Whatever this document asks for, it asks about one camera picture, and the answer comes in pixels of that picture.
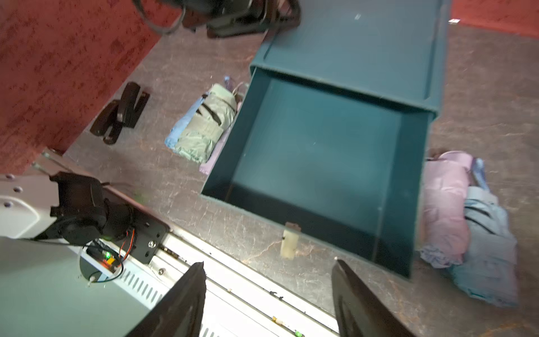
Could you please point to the green umbrella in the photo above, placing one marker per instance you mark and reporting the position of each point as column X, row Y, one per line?
column 211, row 119

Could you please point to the aluminium rail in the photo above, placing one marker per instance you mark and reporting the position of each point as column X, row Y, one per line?
column 239, row 300

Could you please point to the teal drawer cabinet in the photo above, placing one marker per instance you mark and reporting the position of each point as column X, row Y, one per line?
column 333, row 130

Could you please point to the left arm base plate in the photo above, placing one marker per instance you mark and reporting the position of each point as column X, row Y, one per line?
column 145, row 234

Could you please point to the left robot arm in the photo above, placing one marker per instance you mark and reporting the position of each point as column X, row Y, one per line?
column 72, row 208

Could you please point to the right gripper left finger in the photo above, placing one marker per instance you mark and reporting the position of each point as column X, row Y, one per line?
column 181, row 310

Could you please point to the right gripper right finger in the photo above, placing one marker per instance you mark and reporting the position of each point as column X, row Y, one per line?
column 358, row 311

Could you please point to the black wall bracket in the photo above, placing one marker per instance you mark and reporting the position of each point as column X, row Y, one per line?
column 119, row 114

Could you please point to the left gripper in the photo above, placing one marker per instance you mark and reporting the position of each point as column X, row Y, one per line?
column 229, row 18

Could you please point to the right blue umbrella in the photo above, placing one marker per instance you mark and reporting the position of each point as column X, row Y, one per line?
column 488, row 271

